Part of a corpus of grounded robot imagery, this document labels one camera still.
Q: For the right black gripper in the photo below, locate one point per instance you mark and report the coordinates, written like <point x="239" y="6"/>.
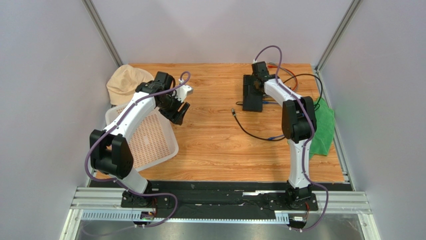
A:
<point x="251" y="92"/>

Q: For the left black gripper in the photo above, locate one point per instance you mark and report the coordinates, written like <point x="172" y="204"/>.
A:
<point x="175" y="116"/>

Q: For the black network switch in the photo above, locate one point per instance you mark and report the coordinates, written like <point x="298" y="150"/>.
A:
<point x="250" y="102"/>

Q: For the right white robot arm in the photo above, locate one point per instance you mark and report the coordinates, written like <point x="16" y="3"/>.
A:
<point x="298" y="124"/>

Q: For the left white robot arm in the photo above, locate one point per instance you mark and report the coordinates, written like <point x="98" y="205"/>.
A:
<point x="109" y="150"/>

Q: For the beige bucket hat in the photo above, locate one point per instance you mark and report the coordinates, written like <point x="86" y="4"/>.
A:
<point x="122" y="84"/>

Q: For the green cloth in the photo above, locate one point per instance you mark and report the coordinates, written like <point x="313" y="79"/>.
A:
<point x="324" y="134"/>

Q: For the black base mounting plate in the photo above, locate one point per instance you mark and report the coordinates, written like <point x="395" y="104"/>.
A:
<point x="219" y="199"/>

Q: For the aluminium front rail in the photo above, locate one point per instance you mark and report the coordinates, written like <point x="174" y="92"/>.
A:
<point x="101" y="204"/>

